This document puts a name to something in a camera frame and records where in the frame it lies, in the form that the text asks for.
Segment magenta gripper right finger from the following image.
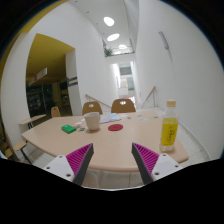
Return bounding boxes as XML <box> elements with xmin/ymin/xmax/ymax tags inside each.
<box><xmin>131</xmin><ymin>142</ymin><xmax>183</xmax><ymax>186</ymax></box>

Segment green small box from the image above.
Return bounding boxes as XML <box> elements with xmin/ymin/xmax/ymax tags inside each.
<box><xmin>61</xmin><ymin>125</ymin><xmax>76</xmax><ymax>134</ymax></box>

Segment pastel paper sheets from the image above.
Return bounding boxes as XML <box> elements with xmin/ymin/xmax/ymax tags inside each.
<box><xmin>100</xmin><ymin>113</ymin><xmax>121</xmax><ymax>124</ymax></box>

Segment red round coaster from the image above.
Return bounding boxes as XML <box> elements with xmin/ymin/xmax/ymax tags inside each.
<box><xmin>108</xmin><ymin>124</ymin><xmax>123</xmax><ymax>131</ymax></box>

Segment small wooden chair far left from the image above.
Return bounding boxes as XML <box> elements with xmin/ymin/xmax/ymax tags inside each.
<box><xmin>51</xmin><ymin>106</ymin><xmax>61</xmax><ymax>117</ymax></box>

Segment wooden side table left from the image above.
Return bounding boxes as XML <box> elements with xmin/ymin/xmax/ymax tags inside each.
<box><xmin>19</xmin><ymin>114</ymin><xmax>46</xmax><ymax>129</ymax></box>

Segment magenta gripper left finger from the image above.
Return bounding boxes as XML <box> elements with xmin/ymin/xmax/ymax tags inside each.
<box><xmin>43</xmin><ymin>143</ymin><xmax>95</xmax><ymax>186</ymax></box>

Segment wooden chair at left edge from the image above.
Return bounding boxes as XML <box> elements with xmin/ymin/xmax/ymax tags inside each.
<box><xmin>2</xmin><ymin>126</ymin><xmax>34</xmax><ymax>165</ymax></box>

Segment wooden chair right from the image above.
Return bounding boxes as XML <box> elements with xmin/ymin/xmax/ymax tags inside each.
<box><xmin>111</xmin><ymin>99</ymin><xmax>136</xmax><ymax>113</ymax></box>

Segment white ceramic cup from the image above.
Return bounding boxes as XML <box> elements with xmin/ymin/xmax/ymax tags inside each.
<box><xmin>84</xmin><ymin>112</ymin><xmax>100</xmax><ymax>131</ymax></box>

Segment wooden stair handrail right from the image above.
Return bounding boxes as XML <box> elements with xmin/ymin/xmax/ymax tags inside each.
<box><xmin>141</xmin><ymin>86</ymin><xmax>157</xmax><ymax>108</ymax></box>

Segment yellow-label plastic water bottle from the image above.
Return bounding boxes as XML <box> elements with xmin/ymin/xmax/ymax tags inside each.
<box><xmin>159</xmin><ymin>100</ymin><xmax>179</xmax><ymax>152</ymax></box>

